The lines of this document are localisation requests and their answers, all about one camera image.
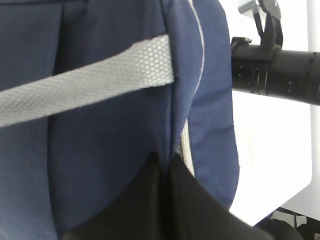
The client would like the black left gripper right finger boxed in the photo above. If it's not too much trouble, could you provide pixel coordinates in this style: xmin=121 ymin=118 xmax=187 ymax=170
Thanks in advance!
xmin=167 ymin=154 xmax=272 ymax=240

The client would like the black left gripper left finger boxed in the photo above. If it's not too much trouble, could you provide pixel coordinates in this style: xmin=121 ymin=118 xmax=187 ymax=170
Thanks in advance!
xmin=65 ymin=152 xmax=161 ymax=240

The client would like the navy insulated lunch bag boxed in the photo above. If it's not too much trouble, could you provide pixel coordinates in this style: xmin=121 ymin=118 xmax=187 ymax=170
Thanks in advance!
xmin=0 ymin=0 xmax=239 ymax=240

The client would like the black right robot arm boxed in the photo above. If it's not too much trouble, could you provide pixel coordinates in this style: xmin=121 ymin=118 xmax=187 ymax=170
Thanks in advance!
xmin=230 ymin=0 xmax=320 ymax=106

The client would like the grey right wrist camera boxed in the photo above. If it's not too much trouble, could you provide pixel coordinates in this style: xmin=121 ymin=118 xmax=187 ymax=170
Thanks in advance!
xmin=237 ymin=0 xmax=267 ymax=20

